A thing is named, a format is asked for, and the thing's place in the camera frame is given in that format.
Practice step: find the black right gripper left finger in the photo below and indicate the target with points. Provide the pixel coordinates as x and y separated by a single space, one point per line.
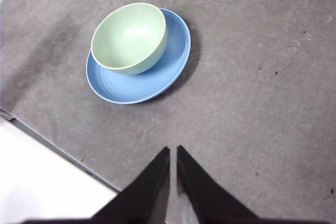
147 197

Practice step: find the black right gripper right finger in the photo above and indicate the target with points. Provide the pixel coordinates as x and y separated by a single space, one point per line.
204 197

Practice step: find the blue round plate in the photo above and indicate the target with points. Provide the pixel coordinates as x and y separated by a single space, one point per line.
136 87

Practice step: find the green ribbed bowl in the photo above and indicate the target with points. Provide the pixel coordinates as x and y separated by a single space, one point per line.
131 37

